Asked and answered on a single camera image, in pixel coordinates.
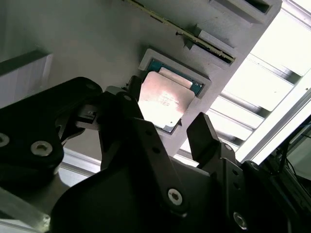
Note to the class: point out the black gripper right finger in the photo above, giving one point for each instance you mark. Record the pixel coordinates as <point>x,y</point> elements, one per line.
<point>204,140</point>

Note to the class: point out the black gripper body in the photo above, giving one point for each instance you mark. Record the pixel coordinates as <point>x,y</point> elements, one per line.
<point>109,206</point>

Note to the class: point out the silver CPU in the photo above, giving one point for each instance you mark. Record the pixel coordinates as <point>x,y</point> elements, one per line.
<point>167,97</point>

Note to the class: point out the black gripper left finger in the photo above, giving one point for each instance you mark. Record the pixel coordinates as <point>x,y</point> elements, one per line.
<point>36,116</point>

